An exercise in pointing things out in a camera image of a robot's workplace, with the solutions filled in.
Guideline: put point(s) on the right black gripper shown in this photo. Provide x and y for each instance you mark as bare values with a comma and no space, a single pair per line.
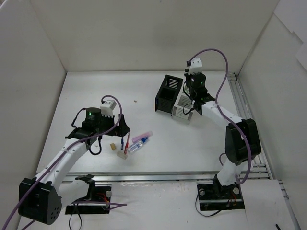
188,78

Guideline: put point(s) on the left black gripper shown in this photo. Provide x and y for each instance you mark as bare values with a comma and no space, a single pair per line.
117,125

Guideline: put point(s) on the clear bottle blue cap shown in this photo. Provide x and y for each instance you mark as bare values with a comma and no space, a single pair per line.
137,145

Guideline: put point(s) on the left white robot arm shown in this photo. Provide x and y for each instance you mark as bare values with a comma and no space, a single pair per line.
41,198

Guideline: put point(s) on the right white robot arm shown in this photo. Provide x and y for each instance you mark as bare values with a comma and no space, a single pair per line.
242,143

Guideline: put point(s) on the small tan eraser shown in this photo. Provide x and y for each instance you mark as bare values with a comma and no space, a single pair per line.
113,146

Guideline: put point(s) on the white slotted container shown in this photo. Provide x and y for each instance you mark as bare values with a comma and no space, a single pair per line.
181,109

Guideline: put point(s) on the red pen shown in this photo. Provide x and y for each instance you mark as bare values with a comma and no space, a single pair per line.
127,144

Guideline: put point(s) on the white eraser block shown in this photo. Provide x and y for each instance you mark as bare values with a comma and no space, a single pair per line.
122,155

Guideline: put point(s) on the black slotted container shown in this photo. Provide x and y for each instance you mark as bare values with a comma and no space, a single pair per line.
168,93

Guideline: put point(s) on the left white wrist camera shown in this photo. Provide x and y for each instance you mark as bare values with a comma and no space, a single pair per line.
107,108

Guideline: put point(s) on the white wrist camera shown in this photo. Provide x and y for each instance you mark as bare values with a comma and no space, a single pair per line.
194,66
107,108

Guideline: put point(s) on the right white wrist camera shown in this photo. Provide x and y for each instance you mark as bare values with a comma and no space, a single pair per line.
194,66

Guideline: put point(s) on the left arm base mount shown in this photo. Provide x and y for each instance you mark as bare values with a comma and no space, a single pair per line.
96,193

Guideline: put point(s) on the aluminium front rail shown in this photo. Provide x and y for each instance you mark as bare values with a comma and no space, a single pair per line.
260,172

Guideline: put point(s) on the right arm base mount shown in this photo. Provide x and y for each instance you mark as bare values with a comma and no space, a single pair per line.
209,202

